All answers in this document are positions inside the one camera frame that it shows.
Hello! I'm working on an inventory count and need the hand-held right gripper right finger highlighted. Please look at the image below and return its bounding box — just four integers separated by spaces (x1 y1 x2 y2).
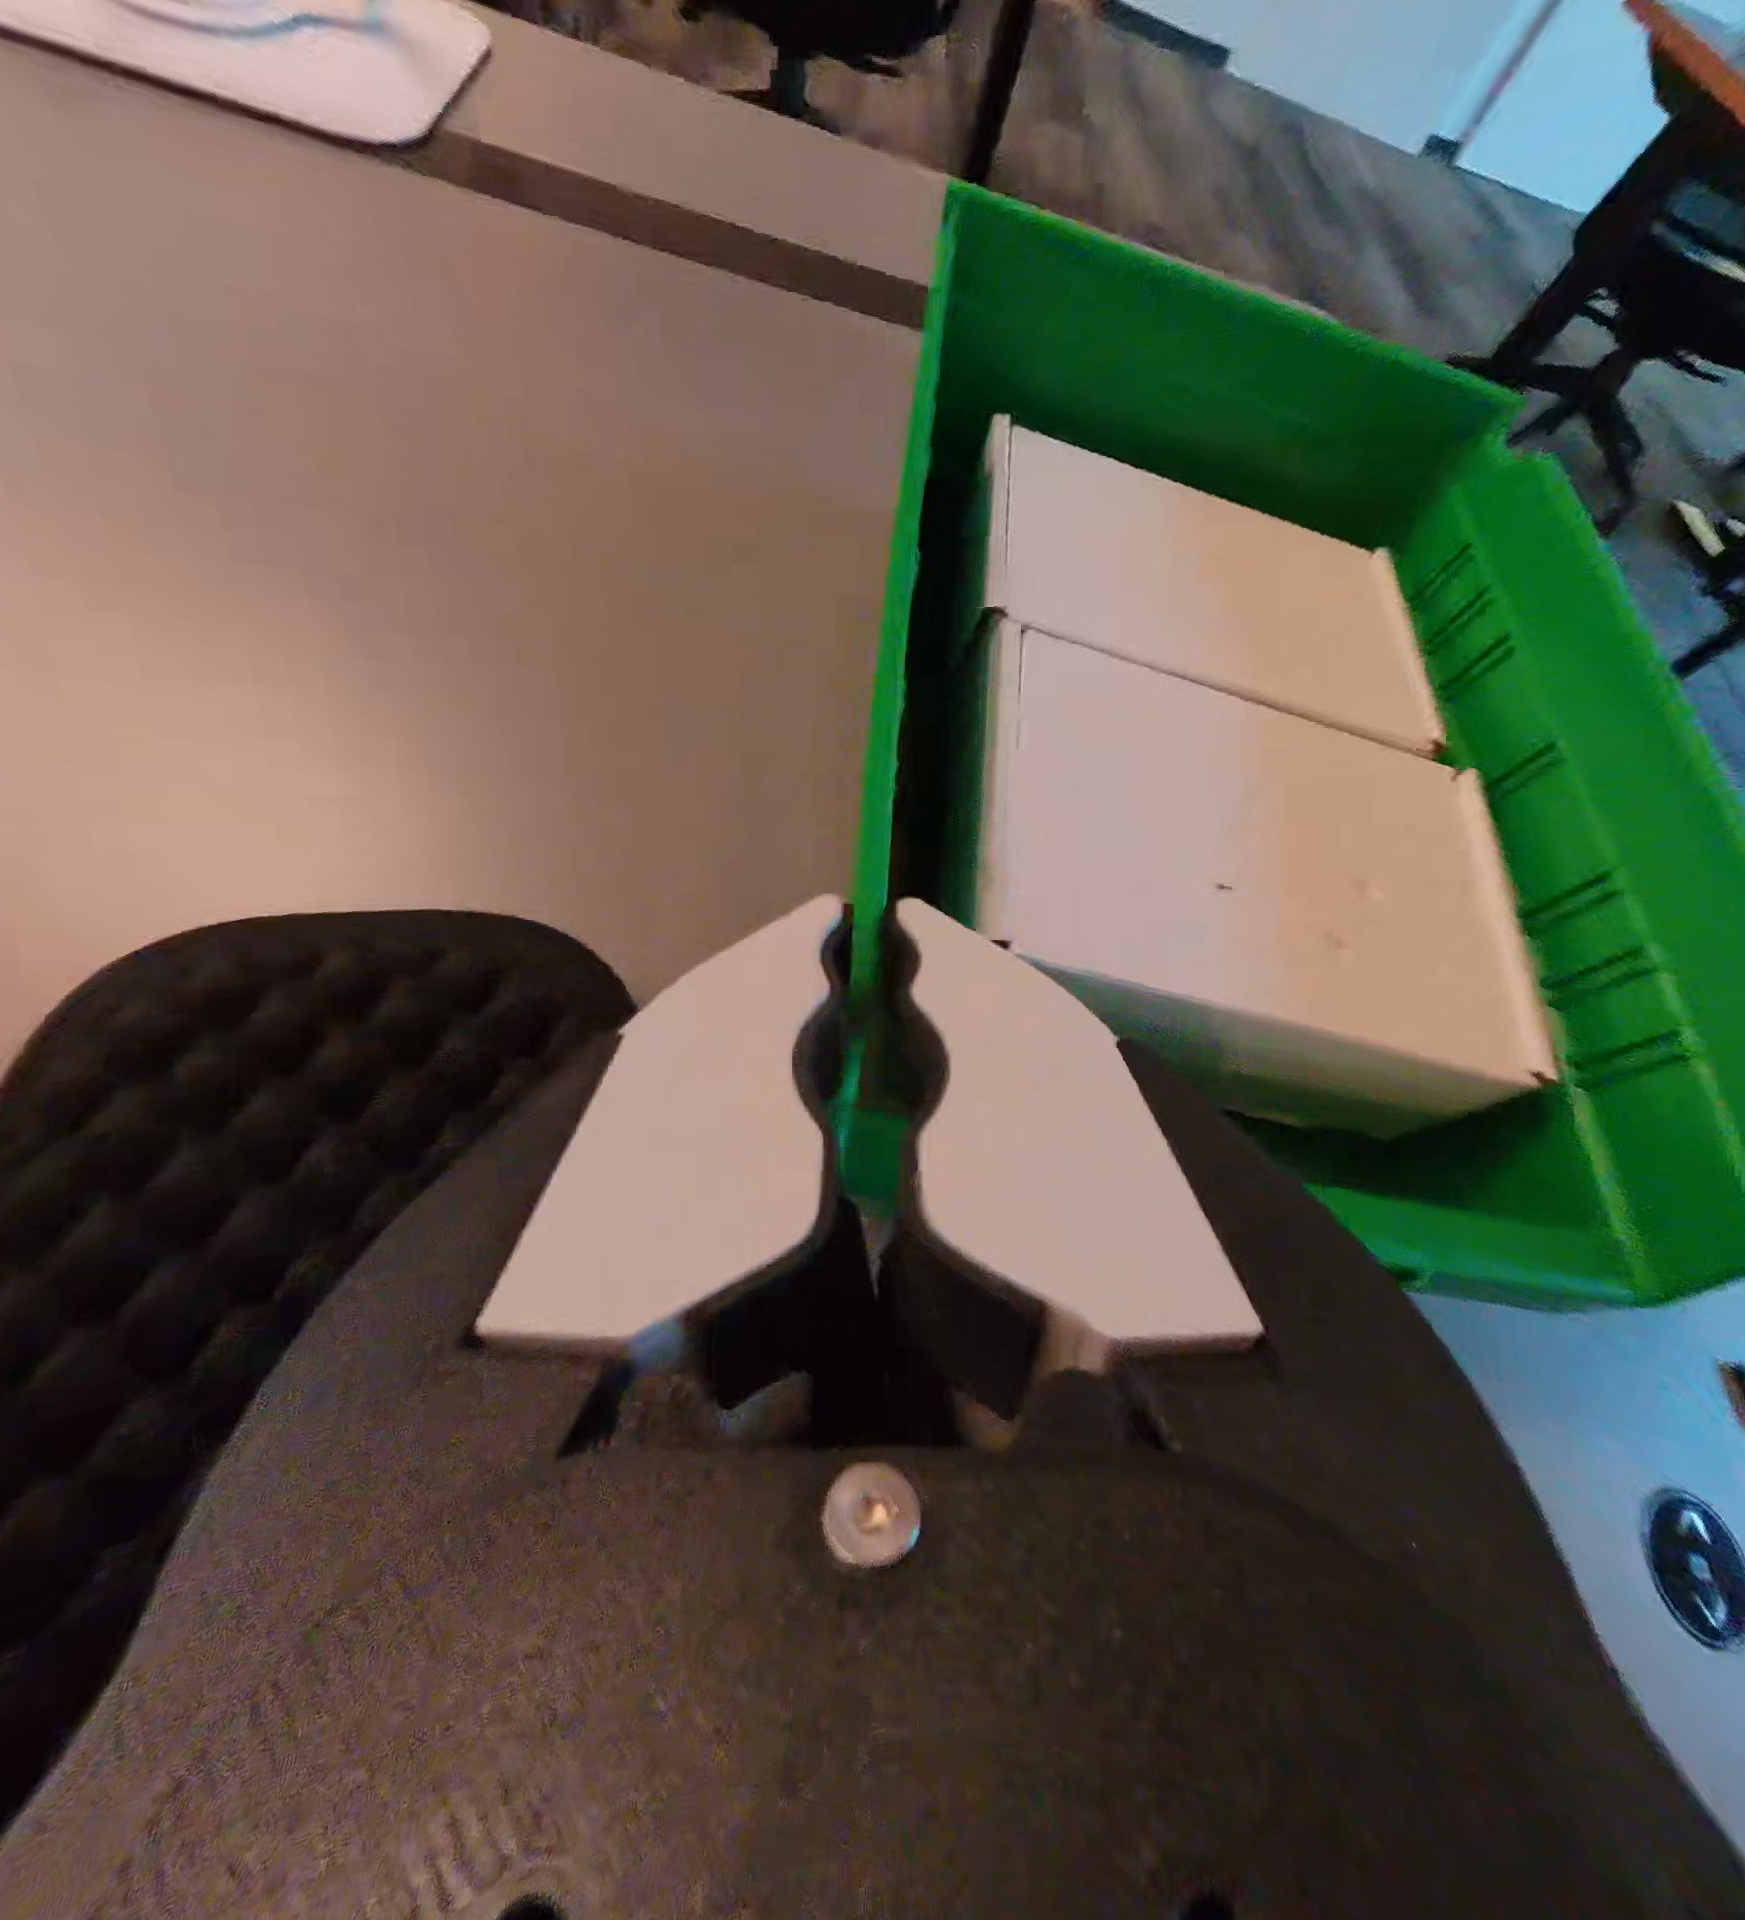
881 895 1267 1375

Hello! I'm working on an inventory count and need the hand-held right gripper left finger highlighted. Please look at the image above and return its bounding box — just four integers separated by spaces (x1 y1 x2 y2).
472 895 852 1375

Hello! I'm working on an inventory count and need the white cardboard mailer box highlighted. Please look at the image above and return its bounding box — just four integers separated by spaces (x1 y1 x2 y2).
963 616 1565 1138
984 414 1447 756

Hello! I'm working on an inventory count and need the green plastic bin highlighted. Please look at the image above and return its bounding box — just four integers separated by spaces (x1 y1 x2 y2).
830 181 1745 1313

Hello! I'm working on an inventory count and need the black wrist rest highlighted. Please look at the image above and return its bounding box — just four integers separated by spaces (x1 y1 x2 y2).
0 909 642 1915

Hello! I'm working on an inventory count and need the black office chair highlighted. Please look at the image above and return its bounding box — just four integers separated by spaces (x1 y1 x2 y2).
692 0 963 131
1450 210 1745 536

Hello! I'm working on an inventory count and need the white stand with instruction board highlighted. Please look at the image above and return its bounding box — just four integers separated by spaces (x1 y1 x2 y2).
0 0 494 149

